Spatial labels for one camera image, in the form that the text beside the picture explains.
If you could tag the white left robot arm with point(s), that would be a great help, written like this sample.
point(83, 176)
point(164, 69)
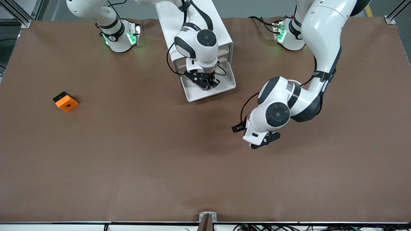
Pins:
point(324, 38)

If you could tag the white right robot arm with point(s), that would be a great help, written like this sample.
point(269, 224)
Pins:
point(199, 41)

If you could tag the brown table mat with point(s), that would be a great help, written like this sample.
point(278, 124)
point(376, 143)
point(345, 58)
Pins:
point(205, 160)

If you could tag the orange box with black base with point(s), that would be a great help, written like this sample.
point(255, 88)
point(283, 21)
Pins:
point(66, 103)

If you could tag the grey metal bracket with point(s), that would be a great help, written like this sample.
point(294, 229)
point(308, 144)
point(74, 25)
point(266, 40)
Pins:
point(202, 214)

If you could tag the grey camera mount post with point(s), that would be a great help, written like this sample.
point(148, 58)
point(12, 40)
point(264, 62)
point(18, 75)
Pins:
point(205, 226)

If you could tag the aluminium frame post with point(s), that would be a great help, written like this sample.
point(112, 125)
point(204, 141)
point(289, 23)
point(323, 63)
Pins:
point(27, 23)
point(390, 20)

